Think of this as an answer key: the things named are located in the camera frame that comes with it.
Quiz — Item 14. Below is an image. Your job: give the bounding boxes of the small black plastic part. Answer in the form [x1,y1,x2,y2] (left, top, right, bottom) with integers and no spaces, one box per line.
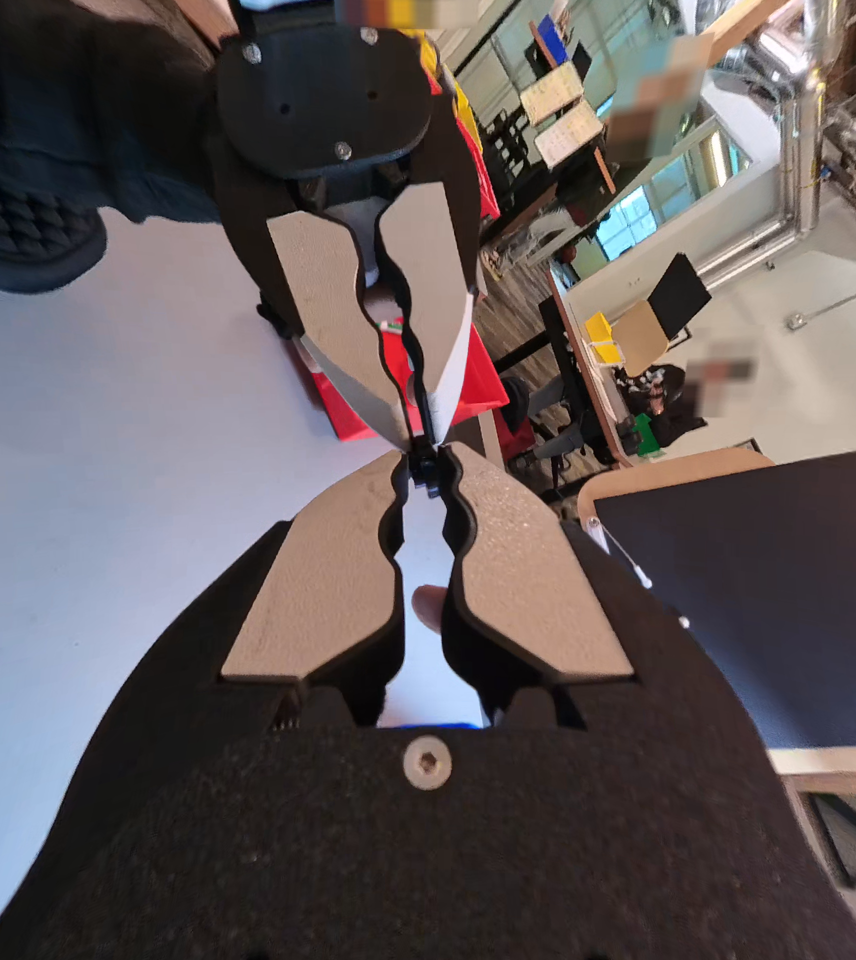
[407,367,444,501]

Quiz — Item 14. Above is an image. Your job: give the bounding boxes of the black board book stand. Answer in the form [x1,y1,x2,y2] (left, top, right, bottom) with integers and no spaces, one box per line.
[611,253,713,378]
[576,442,856,777]

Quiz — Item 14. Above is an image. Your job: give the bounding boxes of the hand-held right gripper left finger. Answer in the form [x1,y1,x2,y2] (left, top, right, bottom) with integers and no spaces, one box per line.
[219,450,408,725]

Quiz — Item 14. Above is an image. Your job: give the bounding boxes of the yellow object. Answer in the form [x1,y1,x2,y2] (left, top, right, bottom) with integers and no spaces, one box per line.
[584,313,626,367]

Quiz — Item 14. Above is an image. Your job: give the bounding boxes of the person's left hand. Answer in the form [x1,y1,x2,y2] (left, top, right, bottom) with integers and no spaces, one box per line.
[362,285,404,325]

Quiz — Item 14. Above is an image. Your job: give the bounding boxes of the paper sheet board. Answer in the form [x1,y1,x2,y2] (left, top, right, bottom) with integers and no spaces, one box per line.
[519,61,585,127]
[534,99,606,171]

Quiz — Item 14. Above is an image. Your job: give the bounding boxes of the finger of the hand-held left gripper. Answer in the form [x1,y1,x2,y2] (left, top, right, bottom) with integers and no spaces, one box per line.
[266,211,412,455]
[377,182,479,451]

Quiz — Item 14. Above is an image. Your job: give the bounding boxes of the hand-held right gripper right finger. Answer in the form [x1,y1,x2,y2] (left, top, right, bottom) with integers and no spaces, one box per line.
[439,442,635,725]

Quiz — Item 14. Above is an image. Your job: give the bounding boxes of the yellow storage bin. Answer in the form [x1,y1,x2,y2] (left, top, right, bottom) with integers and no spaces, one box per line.
[398,30,484,149]

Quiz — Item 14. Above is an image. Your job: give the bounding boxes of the black textured armrest pad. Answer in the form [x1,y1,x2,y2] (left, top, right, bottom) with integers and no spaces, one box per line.
[0,161,108,295]

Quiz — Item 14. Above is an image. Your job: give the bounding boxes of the silver ventilation duct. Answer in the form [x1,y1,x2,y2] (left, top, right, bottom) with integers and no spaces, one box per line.
[698,0,828,280]

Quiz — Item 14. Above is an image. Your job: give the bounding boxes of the person's left forearm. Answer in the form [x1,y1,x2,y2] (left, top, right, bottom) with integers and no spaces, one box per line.
[0,0,227,226]

